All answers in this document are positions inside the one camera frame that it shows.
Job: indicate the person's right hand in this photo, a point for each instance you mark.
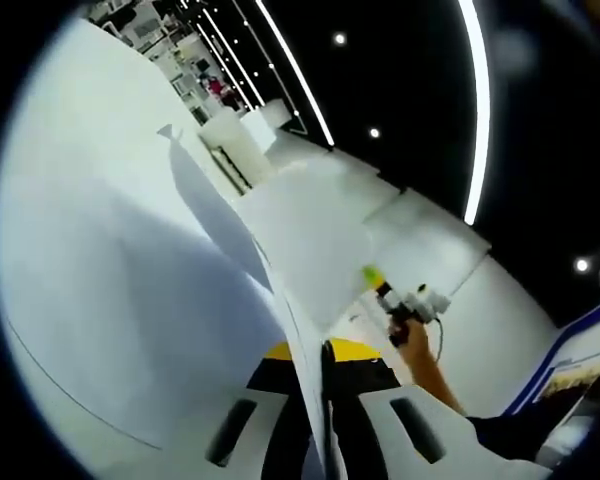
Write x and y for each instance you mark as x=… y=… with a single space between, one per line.
x=410 y=337

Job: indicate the round ceiling spotlights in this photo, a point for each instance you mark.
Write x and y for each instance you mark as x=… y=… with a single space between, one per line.
x=339 y=38

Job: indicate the stack of white printing papers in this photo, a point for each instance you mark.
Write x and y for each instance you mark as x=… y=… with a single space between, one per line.
x=310 y=250

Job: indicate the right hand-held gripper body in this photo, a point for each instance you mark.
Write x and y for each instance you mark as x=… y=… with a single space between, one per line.
x=420 y=302

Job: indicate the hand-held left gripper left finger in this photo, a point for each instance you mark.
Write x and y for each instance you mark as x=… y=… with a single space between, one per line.
x=260 y=425

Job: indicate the long curved ceiling light strip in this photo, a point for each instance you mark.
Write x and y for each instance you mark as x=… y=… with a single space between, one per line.
x=295 y=70

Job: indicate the white table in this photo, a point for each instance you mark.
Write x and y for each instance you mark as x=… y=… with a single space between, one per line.
x=105 y=250

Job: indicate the wide bright ceiling light strip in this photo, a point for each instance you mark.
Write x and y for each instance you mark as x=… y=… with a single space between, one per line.
x=480 y=110

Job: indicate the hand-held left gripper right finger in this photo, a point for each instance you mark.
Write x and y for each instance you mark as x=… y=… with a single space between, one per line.
x=380 y=430

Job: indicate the white printer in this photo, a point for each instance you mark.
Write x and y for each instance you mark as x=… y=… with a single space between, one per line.
x=237 y=150

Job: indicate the blue white wall banner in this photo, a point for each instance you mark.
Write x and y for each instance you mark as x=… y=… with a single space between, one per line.
x=555 y=360

